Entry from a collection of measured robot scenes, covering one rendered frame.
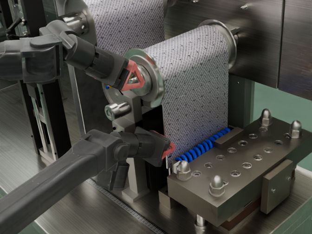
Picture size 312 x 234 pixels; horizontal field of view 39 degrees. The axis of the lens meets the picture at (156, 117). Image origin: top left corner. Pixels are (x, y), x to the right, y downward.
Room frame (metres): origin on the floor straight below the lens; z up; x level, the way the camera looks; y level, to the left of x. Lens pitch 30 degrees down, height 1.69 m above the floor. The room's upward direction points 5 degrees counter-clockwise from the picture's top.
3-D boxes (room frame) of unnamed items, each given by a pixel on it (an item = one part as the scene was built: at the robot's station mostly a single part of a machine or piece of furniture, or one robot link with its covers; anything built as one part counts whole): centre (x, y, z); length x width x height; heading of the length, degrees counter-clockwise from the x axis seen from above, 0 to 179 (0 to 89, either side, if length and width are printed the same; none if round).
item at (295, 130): (0.98, -0.37, 1.05); 0.04 x 0.04 x 0.04
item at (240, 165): (0.92, -0.22, 1.00); 0.40 x 0.16 x 0.06; 130
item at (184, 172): (0.84, -0.06, 1.05); 0.04 x 0.04 x 0.04
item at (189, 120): (0.98, -0.11, 1.11); 0.23 x 0.01 x 0.18; 130
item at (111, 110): (0.93, 0.10, 1.18); 0.04 x 0.02 x 0.04; 40
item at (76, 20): (1.13, 0.20, 1.33); 0.06 x 0.06 x 0.06; 40
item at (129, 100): (0.95, 0.07, 1.05); 0.06 x 0.05 x 0.31; 130
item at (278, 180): (0.85, -0.29, 0.96); 0.10 x 0.03 x 0.11; 130
